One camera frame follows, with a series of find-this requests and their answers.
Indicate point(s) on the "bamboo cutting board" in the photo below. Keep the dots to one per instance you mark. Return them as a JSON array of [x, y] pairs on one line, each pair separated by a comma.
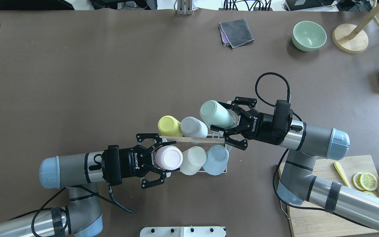
[[313, 223]]

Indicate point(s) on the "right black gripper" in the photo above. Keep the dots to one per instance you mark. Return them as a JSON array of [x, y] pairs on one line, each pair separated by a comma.
[[264, 125]]

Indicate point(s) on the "lemon slice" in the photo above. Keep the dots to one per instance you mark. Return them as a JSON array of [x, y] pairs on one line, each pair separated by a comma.
[[370, 193], [356, 181], [368, 181]]

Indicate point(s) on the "grey cloth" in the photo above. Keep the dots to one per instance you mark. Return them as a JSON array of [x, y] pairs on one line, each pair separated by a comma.
[[238, 32]]

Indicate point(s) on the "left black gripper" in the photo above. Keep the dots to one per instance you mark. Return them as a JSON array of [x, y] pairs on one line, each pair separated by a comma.
[[128, 162]]

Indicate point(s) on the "light blue cup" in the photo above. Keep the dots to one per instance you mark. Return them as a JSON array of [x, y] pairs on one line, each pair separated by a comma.
[[217, 160]]

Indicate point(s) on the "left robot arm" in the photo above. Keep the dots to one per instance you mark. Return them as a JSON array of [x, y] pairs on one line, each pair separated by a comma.
[[88, 178]]

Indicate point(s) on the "yellow cup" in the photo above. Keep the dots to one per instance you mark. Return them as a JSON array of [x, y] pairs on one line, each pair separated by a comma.
[[169, 126]]

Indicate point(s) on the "pink cup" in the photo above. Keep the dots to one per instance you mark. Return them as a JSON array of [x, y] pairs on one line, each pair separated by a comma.
[[168, 158]]

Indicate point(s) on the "white wire cup rack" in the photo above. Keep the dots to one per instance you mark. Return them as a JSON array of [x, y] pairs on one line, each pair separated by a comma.
[[184, 143]]

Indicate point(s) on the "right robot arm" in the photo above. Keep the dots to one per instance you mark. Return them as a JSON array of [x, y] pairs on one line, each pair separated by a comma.
[[327, 193]]

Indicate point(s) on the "cream white cup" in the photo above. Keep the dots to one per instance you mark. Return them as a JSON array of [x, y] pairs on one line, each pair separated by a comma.
[[193, 159]]

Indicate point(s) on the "aluminium frame post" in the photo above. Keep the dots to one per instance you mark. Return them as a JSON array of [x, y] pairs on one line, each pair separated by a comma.
[[184, 7]]

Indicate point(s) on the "grey cup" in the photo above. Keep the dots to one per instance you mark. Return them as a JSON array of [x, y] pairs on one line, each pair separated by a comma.
[[192, 127]]

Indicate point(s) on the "wooden mug tree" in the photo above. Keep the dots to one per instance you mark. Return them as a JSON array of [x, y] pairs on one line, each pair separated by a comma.
[[352, 38]]

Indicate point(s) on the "yellow plastic knife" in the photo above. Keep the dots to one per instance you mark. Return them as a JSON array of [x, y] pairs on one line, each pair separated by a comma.
[[342, 174]]

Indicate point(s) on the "green bowl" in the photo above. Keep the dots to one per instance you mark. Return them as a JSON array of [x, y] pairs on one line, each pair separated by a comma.
[[308, 36]]

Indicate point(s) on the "green cup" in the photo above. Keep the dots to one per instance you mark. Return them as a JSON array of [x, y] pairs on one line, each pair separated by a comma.
[[215, 114]]

